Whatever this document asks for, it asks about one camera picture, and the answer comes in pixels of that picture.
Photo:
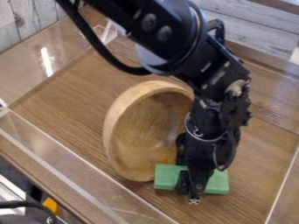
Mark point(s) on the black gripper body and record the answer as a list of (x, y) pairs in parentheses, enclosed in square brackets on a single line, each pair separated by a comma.
[(204, 153)]

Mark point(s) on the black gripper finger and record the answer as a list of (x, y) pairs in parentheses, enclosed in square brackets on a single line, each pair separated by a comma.
[(197, 184), (181, 186)]

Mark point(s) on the green rectangular block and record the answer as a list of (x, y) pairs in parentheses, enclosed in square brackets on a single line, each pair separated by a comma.
[(165, 176)]

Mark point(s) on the brown wooden bowl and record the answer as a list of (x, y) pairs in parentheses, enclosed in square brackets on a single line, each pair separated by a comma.
[(143, 122)]

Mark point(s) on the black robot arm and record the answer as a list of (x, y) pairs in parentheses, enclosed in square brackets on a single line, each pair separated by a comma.
[(179, 43)]

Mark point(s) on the yellow and black device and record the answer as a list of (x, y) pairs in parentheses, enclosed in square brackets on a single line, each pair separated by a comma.
[(39, 196)]

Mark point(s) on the clear acrylic tray wall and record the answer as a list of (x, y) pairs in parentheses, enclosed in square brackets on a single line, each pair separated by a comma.
[(85, 191)]

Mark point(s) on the clear acrylic corner bracket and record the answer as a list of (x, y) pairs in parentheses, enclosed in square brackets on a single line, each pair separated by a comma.
[(108, 30)]

